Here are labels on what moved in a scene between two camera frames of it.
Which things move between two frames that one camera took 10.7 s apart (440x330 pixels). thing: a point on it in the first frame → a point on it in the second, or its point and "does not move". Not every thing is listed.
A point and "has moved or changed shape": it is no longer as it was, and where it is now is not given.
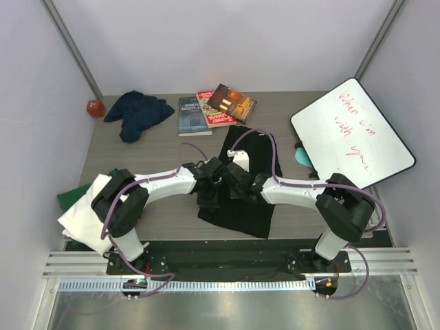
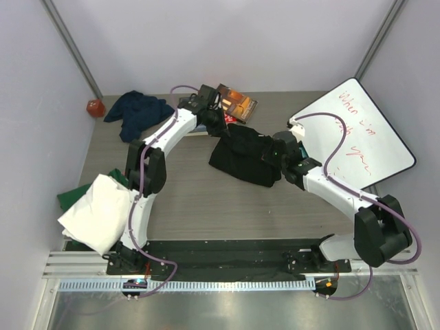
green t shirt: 69,197 does not move
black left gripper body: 209,200 → 215,121
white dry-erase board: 344,131 does not move
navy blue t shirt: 139,112 does not move
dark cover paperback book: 236,104 does not move
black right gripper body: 236,193 → 276,158
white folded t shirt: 81,221 does not move
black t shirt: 255,150 has moved or changed shape
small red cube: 96,108 does not move
